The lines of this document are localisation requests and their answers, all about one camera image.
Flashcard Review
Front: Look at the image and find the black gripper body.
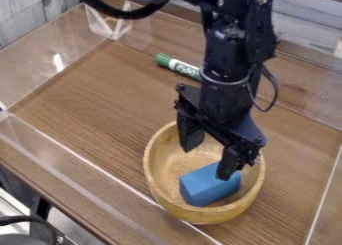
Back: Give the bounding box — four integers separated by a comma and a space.
175, 73, 266, 170

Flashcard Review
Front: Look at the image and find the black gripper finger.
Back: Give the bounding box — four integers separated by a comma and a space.
216, 146, 242, 181
176, 112, 204, 153

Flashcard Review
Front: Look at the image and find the blue rectangular block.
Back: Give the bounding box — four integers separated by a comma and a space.
179, 162, 242, 207

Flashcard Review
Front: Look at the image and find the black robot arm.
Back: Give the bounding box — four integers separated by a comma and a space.
82, 0, 278, 180

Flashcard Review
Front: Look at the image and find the brown wooden bowl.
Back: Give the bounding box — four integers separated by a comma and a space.
143, 121, 266, 225

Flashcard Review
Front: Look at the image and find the green white Expo marker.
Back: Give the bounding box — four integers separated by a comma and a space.
155, 53, 202, 81

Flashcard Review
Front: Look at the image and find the black cable loop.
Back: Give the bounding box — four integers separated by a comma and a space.
245, 64, 281, 113

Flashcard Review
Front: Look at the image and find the clear acrylic corner bracket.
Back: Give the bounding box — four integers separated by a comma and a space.
86, 5, 132, 41

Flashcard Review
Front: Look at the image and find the black equipment with cable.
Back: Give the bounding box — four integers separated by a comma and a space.
0, 215, 79, 245

